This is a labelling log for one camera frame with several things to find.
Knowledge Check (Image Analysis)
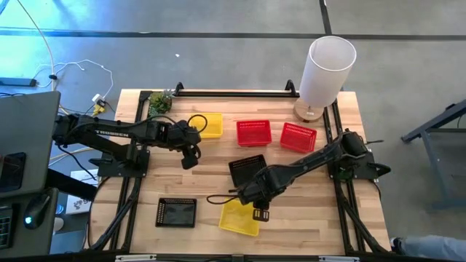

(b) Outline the person's leg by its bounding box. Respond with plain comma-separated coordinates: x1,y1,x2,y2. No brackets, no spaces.
400,234,466,261

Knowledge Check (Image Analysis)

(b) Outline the black aluminium extrusion frame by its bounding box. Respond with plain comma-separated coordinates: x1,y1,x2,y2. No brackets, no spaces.
85,79,392,255

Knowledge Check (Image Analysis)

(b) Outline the small green potted succulent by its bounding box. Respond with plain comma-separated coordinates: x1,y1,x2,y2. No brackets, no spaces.
148,89,176,118

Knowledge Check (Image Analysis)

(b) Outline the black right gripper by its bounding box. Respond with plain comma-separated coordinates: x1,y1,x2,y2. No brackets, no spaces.
236,169,274,223

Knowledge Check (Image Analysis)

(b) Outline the white lamp with wooden base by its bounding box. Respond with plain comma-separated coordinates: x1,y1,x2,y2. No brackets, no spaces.
293,35,358,124

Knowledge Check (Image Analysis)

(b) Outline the grey side desk top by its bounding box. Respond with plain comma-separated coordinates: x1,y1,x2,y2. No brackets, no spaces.
0,90,61,199

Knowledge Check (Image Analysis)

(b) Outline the person's shoe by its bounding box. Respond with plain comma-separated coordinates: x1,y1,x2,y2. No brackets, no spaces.
389,236,406,255

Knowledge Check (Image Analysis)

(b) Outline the white printed cardboard box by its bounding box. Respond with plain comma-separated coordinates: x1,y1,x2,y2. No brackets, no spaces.
65,169,99,215

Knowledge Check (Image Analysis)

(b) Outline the thin white floor cable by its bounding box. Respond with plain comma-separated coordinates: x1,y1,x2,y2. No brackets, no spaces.
34,59,114,106

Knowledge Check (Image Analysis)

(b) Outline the black keyboard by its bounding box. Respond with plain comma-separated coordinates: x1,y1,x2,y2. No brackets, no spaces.
0,207,15,250

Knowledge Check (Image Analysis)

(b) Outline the black desk crossbar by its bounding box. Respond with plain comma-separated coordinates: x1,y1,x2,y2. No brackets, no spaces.
45,169,98,201

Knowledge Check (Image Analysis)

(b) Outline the grey-blue metal table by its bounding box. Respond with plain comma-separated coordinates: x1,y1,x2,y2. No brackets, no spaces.
400,98,466,214

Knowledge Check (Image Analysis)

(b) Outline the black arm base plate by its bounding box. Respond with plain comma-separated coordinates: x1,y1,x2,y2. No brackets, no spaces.
89,148,151,178
325,151,392,180

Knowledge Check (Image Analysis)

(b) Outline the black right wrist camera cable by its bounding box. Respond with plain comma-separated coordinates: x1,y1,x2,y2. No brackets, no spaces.
206,194,241,206

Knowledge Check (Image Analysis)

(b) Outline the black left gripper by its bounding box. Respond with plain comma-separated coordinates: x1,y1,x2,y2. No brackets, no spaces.
159,122,202,170

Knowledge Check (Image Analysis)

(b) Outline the thick cream floor cable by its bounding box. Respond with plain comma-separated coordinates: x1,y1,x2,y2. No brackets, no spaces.
16,0,99,121

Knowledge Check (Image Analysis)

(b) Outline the silver metal bracket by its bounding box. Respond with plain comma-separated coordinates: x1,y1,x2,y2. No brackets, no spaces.
115,254,157,262
318,255,361,262

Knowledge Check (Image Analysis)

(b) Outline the black computer mouse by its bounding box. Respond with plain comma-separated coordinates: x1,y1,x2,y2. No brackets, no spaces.
23,194,52,230

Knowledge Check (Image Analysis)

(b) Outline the black power strip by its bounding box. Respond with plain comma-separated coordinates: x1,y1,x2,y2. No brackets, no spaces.
0,76,37,87

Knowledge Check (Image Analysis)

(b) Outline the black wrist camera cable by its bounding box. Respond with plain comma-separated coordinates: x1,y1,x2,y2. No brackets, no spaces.
206,194,241,206
145,114,209,134

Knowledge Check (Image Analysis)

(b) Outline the black smartphone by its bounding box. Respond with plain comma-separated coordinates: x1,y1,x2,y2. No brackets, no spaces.
0,151,27,193

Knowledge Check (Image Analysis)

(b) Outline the black left wrist camera cable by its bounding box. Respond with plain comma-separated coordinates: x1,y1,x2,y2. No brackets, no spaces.
145,114,209,134

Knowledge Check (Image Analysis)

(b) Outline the dark grey desk shelf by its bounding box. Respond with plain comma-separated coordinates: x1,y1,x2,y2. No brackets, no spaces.
0,187,59,258

